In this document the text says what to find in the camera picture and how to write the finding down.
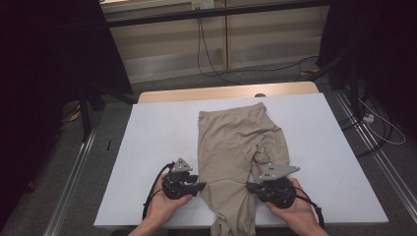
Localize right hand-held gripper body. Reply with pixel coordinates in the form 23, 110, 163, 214
254, 163, 301, 209

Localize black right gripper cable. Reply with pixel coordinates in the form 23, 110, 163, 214
276, 185, 327, 230

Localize white floor cable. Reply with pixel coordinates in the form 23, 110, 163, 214
357, 97, 407, 147

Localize wooden table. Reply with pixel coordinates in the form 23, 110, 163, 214
137, 81, 321, 104

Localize black curtain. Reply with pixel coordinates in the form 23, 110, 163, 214
0, 0, 134, 227
318, 0, 417, 140

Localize black floor cable bundle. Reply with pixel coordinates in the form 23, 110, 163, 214
338, 96, 395, 159

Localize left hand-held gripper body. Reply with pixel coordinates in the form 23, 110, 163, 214
161, 157, 202, 201

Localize aluminium floor rail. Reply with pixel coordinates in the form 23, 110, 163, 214
333, 88, 417, 214
42, 128, 98, 236

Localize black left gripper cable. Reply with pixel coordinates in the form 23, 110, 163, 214
141, 160, 177, 221

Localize black horizontal bar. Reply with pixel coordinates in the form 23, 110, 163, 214
105, 0, 330, 29

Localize white table mat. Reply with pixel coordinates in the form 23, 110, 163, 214
93, 92, 389, 229

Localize person's right hand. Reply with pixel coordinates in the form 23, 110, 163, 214
265, 176, 323, 232

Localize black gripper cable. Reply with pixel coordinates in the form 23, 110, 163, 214
276, 185, 327, 230
141, 160, 177, 221

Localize person's left hand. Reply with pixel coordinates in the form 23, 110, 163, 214
146, 176, 195, 228

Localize black hanging cable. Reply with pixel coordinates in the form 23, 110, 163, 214
198, 17, 320, 83
196, 17, 244, 87

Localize black metal stand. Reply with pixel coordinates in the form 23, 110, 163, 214
77, 84, 136, 144
307, 48, 363, 116

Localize white wall socket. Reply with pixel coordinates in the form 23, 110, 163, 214
191, 0, 216, 11

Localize beige pants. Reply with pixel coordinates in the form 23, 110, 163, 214
196, 101, 291, 236

